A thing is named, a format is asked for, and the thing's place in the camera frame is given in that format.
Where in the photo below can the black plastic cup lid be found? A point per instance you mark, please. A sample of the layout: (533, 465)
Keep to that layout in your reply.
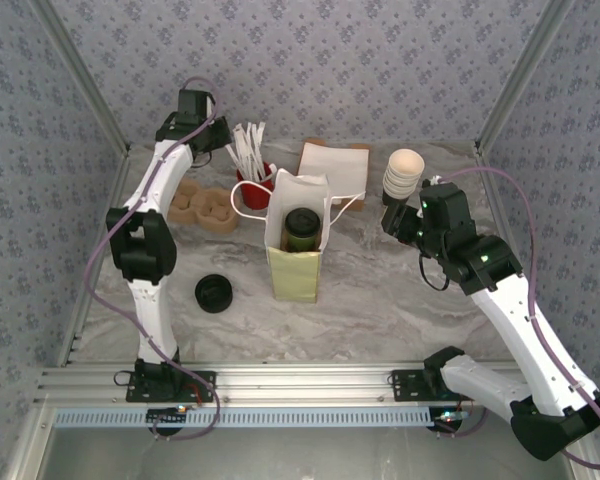
(303, 221)
(212, 295)

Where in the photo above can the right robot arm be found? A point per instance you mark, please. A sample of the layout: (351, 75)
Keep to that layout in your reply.
(510, 320)

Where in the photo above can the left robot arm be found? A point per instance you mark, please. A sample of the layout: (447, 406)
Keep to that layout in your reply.
(147, 310)

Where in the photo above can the brown cardboard napkin tray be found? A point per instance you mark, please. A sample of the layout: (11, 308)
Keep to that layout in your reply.
(355, 204)

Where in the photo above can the red bucket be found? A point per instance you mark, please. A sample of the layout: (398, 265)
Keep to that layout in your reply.
(255, 195)

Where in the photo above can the brown pulp cup carrier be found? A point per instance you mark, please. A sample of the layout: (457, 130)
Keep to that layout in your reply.
(205, 210)

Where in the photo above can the right small circuit board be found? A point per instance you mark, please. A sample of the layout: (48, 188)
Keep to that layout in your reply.
(450, 416)

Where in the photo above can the small circuit board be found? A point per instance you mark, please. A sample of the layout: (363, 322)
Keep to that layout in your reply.
(450, 416)
(167, 415)

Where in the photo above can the grey metal panel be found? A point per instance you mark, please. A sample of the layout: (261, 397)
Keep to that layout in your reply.
(305, 455)

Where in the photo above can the left small circuit board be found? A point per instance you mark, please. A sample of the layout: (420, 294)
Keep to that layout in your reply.
(167, 415)

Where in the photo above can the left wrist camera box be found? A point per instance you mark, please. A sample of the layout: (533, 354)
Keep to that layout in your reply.
(210, 105)

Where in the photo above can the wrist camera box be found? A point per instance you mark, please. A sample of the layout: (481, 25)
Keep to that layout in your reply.
(210, 105)
(434, 182)

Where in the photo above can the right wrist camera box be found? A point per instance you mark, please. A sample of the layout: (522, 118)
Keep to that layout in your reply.
(434, 182)

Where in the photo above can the aluminium right table rail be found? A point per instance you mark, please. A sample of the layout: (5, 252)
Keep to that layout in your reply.
(495, 200)

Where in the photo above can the aluminium table rail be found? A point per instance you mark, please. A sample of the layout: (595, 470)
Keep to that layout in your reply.
(120, 175)
(495, 200)

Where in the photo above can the aluminium left table rail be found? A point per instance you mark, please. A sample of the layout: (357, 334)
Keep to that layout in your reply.
(120, 175)

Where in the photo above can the aluminium left corner post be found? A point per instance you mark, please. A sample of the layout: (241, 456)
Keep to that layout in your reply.
(81, 70)

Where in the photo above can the aluminium corner post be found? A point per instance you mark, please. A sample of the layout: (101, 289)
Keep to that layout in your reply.
(81, 70)
(524, 70)

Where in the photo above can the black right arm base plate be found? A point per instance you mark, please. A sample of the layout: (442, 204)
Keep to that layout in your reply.
(410, 390)

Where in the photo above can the aluminium right corner post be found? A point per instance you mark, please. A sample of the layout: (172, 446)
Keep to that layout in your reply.
(524, 70)

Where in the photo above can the aluminium mounting rail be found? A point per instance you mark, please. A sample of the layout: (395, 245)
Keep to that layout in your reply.
(305, 385)

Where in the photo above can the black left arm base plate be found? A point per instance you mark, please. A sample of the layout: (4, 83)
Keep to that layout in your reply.
(205, 381)

